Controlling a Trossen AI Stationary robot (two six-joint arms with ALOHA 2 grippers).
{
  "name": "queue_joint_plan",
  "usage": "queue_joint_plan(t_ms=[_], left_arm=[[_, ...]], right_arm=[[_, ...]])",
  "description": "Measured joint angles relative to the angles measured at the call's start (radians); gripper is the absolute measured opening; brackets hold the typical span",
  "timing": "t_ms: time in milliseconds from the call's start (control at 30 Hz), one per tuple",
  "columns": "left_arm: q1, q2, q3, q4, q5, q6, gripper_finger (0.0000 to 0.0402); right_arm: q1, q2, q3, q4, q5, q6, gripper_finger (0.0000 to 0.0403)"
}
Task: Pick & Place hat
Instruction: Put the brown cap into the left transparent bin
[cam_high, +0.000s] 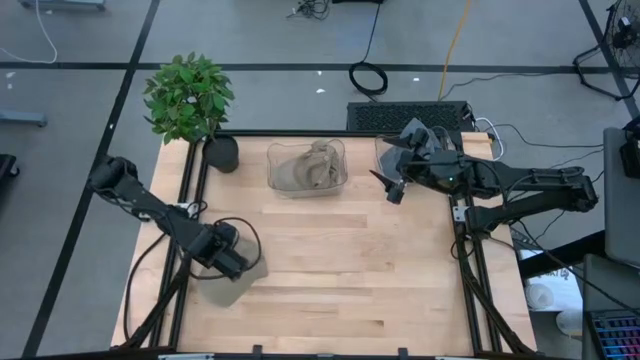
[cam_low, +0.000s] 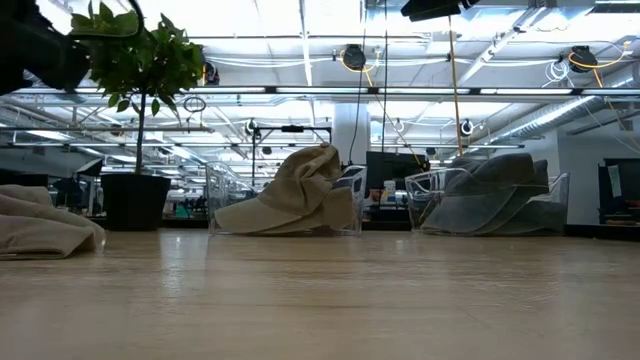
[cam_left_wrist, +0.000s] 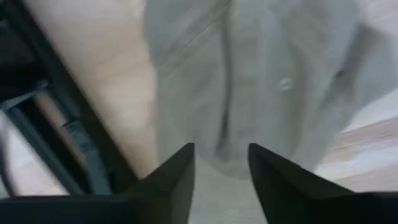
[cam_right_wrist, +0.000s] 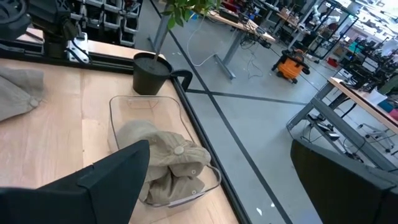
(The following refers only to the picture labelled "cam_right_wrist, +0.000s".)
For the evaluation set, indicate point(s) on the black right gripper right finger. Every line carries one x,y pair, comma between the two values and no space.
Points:
351,193

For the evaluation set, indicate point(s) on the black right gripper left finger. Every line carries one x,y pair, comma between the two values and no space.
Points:
93,199

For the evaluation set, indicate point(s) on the tan baseball cap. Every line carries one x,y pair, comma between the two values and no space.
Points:
168,146
174,189
18,90

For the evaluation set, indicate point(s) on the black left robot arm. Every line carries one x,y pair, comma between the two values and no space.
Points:
53,18

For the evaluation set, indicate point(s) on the wooden desk grey legs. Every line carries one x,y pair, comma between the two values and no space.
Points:
342,124
242,25

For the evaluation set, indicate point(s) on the clear plastic bin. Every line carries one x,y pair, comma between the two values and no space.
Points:
146,105

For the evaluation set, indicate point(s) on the green potted plant black pot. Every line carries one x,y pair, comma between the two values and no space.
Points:
150,77

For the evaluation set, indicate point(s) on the orange shop vacuum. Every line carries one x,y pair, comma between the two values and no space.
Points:
290,68

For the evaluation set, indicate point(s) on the grey parts bin rack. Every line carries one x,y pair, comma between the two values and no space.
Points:
109,21

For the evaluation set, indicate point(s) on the black aluminium table frame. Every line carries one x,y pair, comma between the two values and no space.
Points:
109,63

